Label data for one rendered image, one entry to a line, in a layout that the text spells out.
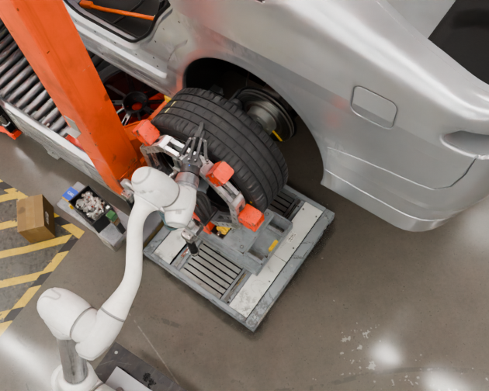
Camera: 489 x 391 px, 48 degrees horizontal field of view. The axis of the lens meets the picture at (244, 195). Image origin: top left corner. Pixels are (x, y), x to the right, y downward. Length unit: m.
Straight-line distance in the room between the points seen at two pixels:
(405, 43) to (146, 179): 0.94
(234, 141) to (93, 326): 0.89
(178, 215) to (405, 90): 0.89
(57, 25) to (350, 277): 2.04
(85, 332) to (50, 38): 1.02
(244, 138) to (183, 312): 1.27
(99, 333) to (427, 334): 1.81
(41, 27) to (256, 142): 0.91
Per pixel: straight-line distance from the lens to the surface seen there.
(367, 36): 1.80
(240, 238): 3.02
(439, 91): 1.77
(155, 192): 1.91
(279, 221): 3.13
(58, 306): 2.11
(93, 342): 2.06
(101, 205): 2.88
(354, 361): 3.06
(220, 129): 2.24
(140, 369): 2.83
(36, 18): 1.96
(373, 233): 3.30
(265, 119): 2.55
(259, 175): 2.28
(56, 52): 2.07
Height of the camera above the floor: 3.00
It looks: 62 degrees down
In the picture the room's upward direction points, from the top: 10 degrees counter-clockwise
